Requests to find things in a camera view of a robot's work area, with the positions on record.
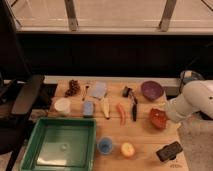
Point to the yellow red apple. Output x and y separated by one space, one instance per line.
127 149

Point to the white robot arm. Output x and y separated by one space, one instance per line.
195 96

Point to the white paper cup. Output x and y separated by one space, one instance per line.
62 106

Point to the blue plastic cup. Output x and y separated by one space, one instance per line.
104 145

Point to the pale banana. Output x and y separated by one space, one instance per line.
104 102

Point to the orange carrot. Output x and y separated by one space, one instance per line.
122 113

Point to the blue sponge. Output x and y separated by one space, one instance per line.
88 109

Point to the brown grape bunch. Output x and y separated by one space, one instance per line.
74 88

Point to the purple bowl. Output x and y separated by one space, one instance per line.
151 90

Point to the green plastic tray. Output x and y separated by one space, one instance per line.
61 144

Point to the grey bowl with blue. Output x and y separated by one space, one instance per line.
188 76

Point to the black office chair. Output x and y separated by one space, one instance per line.
19 89

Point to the black rectangular sponge block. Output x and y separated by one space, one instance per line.
169 152

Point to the black handled knife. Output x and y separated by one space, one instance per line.
134 106

